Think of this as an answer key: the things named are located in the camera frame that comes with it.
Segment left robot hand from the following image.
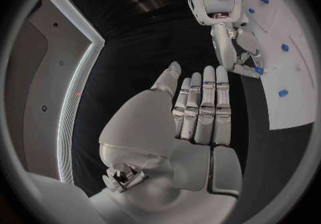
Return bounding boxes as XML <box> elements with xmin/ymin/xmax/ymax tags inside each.
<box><xmin>88</xmin><ymin>61</ymin><xmax>245</xmax><ymax>224</ymax></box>

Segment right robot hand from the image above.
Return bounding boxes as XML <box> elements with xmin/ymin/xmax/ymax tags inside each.
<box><xmin>209</xmin><ymin>22</ymin><xmax>266</xmax><ymax>79</ymax></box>

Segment white task board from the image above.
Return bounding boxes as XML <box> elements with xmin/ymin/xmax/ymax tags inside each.
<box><xmin>239</xmin><ymin>0</ymin><xmax>317</xmax><ymax>131</ymax></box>

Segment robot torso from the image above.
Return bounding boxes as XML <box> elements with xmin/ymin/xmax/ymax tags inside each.
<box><xmin>4</xmin><ymin>0</ymin><xmax>106</xmax><ymax>185</ymax></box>

